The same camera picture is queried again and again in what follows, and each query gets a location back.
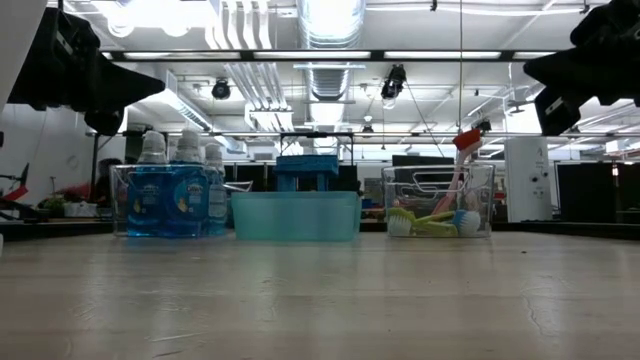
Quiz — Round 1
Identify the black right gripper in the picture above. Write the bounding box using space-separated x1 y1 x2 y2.
523 0 640 138

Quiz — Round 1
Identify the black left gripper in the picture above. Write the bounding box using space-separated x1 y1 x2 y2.
7 7 167 137

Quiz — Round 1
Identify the red dish brush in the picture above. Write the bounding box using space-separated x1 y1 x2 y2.
430 128 483 217

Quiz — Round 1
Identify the blue dish brush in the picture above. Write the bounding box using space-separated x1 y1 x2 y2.
451 208 482 237

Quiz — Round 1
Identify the black beam with light strips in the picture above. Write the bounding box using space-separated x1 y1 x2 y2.
99 49 559 63

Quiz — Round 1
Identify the white tall appliance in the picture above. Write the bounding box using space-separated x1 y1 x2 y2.
503 136 554 223

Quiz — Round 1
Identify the clear plastic bin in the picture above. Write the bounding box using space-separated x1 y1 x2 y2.
382 163 496 239
109 163 254 238

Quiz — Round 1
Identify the red black machine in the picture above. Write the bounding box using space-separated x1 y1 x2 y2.
0 162 44 224

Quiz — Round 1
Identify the black monitor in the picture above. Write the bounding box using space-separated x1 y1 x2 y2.
391 154 456 168

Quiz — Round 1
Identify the teal plastic bin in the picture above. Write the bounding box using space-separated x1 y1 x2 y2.
230 190 363 243

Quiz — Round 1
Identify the thin hanging cord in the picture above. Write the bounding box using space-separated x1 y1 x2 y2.
457 0 464 132

